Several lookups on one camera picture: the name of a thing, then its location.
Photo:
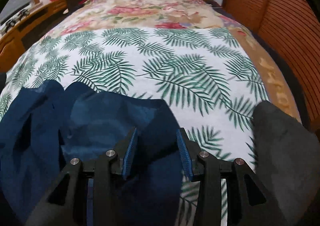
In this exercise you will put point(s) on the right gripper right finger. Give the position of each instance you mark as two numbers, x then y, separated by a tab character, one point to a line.
248	200

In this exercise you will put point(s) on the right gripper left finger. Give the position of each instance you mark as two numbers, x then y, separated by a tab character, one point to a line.
65	201

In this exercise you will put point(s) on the navy blue suit jacket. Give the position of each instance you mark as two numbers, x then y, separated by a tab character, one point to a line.
44	128

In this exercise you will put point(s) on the dark grey sleeve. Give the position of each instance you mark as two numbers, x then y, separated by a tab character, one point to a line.
288	163

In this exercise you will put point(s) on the palm leaf print sheet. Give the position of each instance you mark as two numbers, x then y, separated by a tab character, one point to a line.
204	75

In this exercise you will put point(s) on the wooden desk cabinet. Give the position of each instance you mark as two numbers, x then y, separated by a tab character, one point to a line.
28	31

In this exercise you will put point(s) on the wooden louvered wardrobe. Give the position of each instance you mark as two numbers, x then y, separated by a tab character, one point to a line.
290	28

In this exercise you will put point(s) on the floral quilt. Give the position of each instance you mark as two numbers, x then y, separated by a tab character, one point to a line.
187	15

